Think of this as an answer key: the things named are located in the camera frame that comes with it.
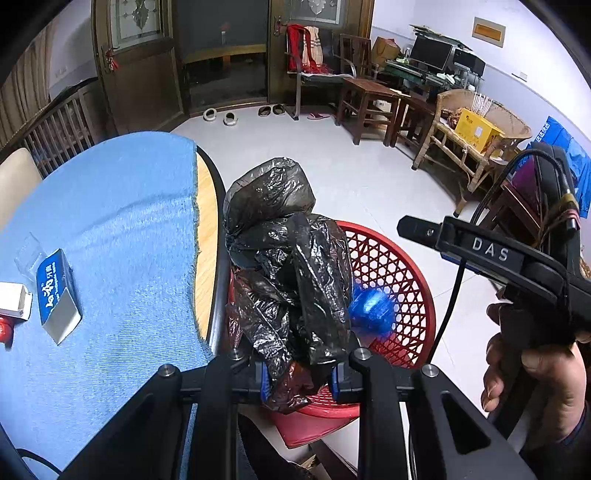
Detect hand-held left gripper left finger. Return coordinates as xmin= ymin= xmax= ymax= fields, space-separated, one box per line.
xmin=60 ymin=348 xmax=273 ymax=480

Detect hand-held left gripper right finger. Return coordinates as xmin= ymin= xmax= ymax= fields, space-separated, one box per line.
xmin=330 ymin=346 xmax=536 ymax=480

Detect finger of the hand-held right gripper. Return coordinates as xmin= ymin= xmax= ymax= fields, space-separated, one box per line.
xmin=397 ymin=215 xmax=467 ymax=265

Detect red plastic basket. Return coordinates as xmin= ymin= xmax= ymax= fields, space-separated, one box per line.
xmin=226 ymin=220 xmax=437 ymax=418

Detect blue plastic bag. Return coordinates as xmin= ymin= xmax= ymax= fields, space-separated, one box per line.
xmin=348 ymin=290 xmax=395 ymax=334

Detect black plastic bag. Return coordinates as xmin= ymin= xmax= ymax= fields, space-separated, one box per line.
xmin=223 ymin=157 xmax=354 ymax=414

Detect blue toothpaste box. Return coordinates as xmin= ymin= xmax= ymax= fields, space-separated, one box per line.
xmin=36 ymin=248 xmax=83 ymax=346

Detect white purple carton box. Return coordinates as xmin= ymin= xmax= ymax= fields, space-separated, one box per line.
xmin=0 ymin=281 xmax=33 ymax=320

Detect person's right forearm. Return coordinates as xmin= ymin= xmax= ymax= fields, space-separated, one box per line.
xmin=526 ymin=411 xmax=591 ymax=480

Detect person's right hand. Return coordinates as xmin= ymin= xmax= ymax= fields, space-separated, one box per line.
xmin=480 ymin=302 xmax=591 ymax=446

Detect dark wooden armchair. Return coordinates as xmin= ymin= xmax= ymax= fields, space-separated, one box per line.
xmin=455 ymin=175 xmax=550 ymax=245

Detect person's dark pants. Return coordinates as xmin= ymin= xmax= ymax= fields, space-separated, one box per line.
xmin=238 ymin=413 xmax=319 ymax=480

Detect purple cloth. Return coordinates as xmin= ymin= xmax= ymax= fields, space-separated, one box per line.
xmin=510 ymin=161 xmax=541 ymax=208

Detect yellow carton box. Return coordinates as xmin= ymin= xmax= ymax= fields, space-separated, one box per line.
xmin=455 ymin=108 xmax=506 ymax=155

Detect dark wooden side table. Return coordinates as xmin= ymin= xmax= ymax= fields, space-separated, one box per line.
xmin=392 ymin=95 xmax=437 ymax=148

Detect wicker armchair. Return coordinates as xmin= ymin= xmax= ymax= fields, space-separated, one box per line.
xmin=413 ymin=90 xmax=533 ymax=217

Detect square wooden stool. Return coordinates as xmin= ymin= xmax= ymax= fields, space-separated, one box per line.
xmin=336 ymin=78 xmax=402 ymax=145

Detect cluttered computer desk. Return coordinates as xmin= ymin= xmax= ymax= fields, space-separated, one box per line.
xmin=385 ymin=60 xmax=485 ymax=93

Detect round wooden table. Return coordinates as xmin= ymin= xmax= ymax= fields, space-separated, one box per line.
xmin=191 ymin=143 xmax=232 ymax=361

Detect black computer monitor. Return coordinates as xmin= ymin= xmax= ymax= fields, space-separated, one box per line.
xmin=452 ymin=48 xmax=486 ymax=77
xmin=409 ymin=37 xmax=453 ymax=72

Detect wooden chair with clothes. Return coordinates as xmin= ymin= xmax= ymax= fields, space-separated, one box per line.
xmin=286 ymin=23 xmax=358 ymax=121

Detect brown cardboard box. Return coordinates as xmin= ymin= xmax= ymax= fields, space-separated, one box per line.
xmin=372 ymin=37 xmax=400 ymax=65

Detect dark wooden chair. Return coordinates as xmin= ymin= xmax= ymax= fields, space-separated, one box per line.
xmin=339 ymin=34 xmax=375 ymax=79

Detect blue tablecloth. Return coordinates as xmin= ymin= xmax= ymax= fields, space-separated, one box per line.
xmin=0 ymin=131 xmax=259 ymax=480

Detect beige striped scarf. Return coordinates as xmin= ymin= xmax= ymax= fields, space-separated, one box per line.
xmin=305 ymin=26 xmax=321 ymax=65

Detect red scarf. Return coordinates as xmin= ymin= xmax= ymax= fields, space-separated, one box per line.
xmin=287 ymin=24 xmax=331 ymax=75

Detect wooden bench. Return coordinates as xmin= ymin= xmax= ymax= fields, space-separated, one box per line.
xmin=182 ymin=44 xmax=269 ymax=65

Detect clear plastic wrapper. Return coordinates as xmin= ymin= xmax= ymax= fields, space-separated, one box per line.
xmin=14 ymin=232 xmax=44 ymax=273

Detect cream leather sofa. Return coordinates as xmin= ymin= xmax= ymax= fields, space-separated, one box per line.
xmin=0 ymin=148 xmax=44 ymax=232

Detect wooden baby crib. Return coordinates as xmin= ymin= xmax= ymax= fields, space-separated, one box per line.
xmin=0 ymin=83 xmax=100 ymax=178

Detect beige curtain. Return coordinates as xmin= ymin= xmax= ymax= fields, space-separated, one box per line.
xmin=0 ymin=46 xmax=51 ymax=148

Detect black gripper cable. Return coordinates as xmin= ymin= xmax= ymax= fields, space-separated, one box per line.
xmin=427 ymin=150 xmax=583 ymax=370
xmin=16 ymin=448 xmax=63 ymax=476

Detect blue wall poster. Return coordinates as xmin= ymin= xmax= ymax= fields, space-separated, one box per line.
xmin=531 ymin=115 xmax=591 ymax=208

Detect yellow wall plaque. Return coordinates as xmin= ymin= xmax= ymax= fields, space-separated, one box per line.
xmin=473 ymin=16 xmax=506 ymax=47

